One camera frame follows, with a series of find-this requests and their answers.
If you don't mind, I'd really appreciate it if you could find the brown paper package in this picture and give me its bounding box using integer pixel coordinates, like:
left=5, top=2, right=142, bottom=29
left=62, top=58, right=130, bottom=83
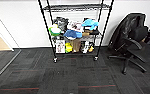
left=71, top=39, right=83, bottom=54

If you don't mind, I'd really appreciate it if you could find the yellow round toy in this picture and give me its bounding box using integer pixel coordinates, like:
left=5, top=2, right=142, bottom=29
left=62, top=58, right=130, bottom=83
left=64, top=42, right=74, bottom=54

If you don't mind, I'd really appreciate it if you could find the black and white package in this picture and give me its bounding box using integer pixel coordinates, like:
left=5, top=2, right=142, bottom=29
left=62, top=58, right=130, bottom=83
left=81, top=40, right=91, bottom=55

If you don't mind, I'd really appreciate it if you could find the blue cap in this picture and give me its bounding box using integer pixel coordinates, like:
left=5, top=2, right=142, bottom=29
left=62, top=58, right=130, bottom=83
left=62, top=29, right=84, bottom=40

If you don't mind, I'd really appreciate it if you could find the box with face picture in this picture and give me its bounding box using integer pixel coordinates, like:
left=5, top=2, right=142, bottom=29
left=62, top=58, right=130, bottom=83
left=54, top=39, right=67, bottom=55

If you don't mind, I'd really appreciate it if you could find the white printed magazine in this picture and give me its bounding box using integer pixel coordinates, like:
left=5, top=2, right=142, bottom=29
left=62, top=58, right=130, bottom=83
left=66, top=19, right=85, bottom=34

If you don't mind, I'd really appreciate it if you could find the green and white toy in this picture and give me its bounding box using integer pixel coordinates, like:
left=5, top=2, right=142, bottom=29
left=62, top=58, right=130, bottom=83
left=47, top=23, right=62, bottom=37

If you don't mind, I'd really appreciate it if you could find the light blue plush toy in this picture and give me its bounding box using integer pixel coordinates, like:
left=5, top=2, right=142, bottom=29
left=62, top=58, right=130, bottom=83
left=81, top=18, right=100, bottom=31

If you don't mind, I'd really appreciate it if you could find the small black bag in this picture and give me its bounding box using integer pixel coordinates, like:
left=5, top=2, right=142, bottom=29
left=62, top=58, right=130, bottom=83
left=52, top=16, right=69, bottom=33

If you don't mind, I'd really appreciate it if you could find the black office chair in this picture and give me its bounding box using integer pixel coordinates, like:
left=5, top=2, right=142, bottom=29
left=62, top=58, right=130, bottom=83
left=107, top=12, right=150, bottom=75

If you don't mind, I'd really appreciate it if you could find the black wire shelf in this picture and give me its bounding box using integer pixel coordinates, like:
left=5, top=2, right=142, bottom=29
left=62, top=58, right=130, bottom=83
left=37, top=0, right=116, bottom=64

